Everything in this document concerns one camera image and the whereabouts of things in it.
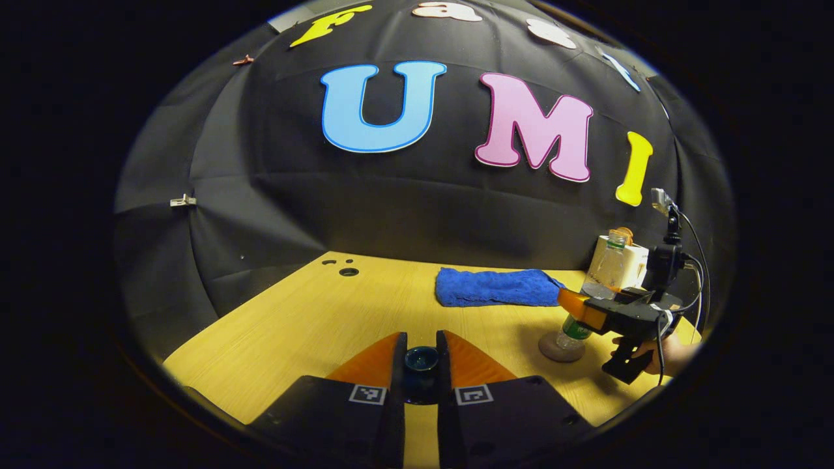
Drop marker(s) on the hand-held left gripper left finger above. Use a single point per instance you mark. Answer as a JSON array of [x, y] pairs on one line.
[[399, 371]]

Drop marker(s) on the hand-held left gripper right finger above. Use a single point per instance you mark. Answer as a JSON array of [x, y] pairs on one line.
[[443, 371]]

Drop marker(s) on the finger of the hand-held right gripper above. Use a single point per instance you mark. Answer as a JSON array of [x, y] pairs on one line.
[[583, 309]]

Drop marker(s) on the clear plastic water bottle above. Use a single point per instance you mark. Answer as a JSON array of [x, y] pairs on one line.
[[606, 267]]

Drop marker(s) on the white toaster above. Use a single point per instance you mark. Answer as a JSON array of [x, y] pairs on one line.
[[635, 267]]

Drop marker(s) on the toast slice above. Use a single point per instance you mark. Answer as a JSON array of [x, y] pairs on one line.
[[627, 233]]

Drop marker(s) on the blue towel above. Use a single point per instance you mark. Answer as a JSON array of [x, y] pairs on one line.
[[495, 288]]

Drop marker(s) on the metal clip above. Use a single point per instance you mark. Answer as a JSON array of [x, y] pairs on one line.
[[183, 200]]

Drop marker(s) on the orange clip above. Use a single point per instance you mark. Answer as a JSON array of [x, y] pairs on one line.
[[243, 60]]

